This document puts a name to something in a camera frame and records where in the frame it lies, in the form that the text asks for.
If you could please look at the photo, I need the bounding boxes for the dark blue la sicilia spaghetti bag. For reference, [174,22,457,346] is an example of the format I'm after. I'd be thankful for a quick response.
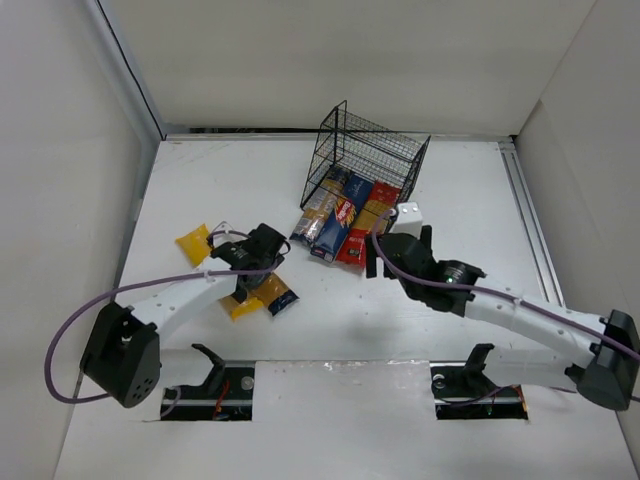
[251,273,299,317]

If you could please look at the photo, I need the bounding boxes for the red spaghetti bag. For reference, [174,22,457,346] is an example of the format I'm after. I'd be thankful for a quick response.
[337,182,401,268]

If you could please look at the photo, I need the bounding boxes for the blue Barilla spaghetti box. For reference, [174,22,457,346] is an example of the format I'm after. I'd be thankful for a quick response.
[310,174,374,263]

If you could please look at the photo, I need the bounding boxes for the blue clear pasta bag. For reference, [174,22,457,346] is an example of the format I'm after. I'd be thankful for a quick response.
[289,166,351,246]

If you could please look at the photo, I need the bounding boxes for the yellow spaghetti bag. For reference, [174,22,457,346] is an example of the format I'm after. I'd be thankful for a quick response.
[175,224,264,321]

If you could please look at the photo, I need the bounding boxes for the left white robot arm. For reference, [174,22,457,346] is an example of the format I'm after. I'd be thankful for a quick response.
[80,223,288,408]

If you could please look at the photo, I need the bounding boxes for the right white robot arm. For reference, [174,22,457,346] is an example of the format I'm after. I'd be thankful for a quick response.
[365,226,639,411]

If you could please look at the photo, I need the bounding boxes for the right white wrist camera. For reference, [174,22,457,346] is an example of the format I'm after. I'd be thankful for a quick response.
[389,202,423,239]

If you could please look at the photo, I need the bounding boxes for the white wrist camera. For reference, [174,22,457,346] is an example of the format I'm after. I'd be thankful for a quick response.
[211,221,234,242]
[389,202,423,239]

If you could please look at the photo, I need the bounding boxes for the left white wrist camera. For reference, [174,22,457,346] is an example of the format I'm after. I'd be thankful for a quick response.
[211,221,234,242]

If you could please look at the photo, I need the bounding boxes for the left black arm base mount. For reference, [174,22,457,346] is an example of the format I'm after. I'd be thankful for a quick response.
[160,343,256,422]

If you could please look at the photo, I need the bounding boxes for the black wire mesh shelf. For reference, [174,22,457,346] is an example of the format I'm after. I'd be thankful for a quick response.
[300,101,431,207]

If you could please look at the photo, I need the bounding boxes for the aluminium rail right side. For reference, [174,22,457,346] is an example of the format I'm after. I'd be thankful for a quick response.
[498,137,565,306]

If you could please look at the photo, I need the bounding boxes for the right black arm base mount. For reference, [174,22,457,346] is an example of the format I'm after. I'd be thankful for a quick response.
[430,343,529,421]

